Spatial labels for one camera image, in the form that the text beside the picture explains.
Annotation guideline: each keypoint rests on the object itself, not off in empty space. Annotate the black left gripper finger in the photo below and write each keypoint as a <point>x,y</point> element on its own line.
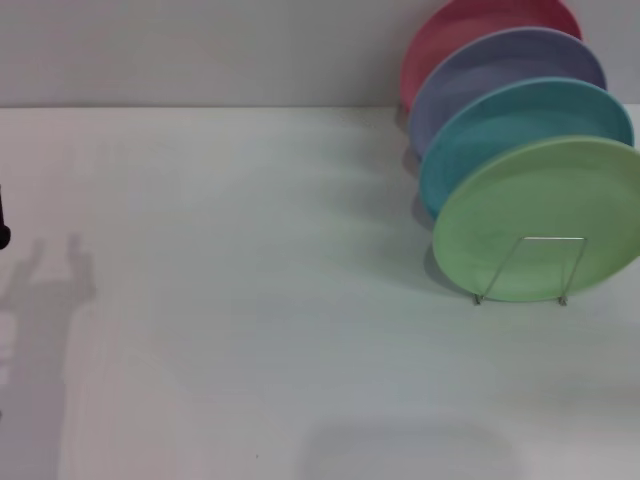
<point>3,225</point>

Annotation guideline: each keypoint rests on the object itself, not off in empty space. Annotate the pink round plastic plate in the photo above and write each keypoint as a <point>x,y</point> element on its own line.
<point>435,45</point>

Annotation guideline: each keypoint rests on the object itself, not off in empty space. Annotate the purple round plastic plate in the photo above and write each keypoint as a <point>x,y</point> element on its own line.
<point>480,70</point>

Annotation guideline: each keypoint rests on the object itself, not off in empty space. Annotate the blue round plastic plate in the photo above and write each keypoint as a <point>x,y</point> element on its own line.
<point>480,135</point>

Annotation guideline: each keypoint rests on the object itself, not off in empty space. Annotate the green round plastic plate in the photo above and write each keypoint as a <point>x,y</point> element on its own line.
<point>545,200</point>

